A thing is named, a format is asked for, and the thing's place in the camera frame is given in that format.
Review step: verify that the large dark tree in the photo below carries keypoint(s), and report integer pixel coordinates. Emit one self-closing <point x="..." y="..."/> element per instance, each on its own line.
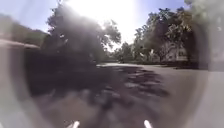
<point x="73" y="36"/>

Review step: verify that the row of trees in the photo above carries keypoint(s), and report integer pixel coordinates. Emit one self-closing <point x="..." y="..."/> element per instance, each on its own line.
<point x="166" y="33"/>

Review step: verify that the pale building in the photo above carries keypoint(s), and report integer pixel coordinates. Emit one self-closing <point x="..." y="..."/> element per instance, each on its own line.
<point x="175" y="53"/>

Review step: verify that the robot's own part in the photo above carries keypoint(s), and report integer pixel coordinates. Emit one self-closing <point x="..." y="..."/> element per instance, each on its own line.
<point x="147" y="124"/>
<point x="75" y="124"/>

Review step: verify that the grey asphalt road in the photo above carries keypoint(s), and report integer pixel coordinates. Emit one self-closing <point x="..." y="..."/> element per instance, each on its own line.
<point x="180" y="90"/>

